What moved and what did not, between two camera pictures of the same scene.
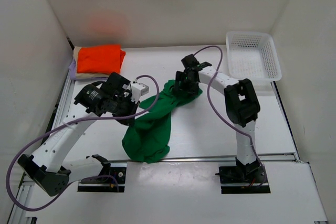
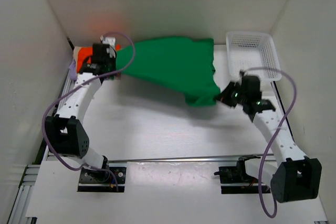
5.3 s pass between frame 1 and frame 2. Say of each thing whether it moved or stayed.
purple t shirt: stayed
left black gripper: moved
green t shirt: moved
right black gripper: moved
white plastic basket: stayed
